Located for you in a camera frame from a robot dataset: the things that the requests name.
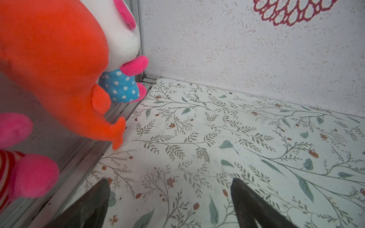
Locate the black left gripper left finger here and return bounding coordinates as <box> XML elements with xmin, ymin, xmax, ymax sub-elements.
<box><xmin>45</xmin><ymin>179</ymin><xmax>111</xmax><ymax>228</ymax></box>

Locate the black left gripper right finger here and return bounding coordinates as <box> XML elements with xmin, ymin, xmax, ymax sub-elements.
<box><xmin>231</xmin><ymin>178</ymin><xmax>297</xmax><ymax>228</ymax></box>

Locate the striped plush doll with glasses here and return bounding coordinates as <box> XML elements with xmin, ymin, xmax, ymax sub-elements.
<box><xmin>1</xmin><ymin>113</ymin><xmax>60</xmax><ymax>212</ymax></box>

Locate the orange plush toy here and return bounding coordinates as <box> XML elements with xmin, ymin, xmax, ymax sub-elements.
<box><xmin>1</xmin><ymin>1</ymin><xmax>126</xmax><ymax>150</ymax></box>

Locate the white pink plush doll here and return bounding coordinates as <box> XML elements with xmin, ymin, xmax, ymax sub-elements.
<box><xmin>82</xmin><ymin>0</ymin><xmax>149</xmax><ymax>103</ymax></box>

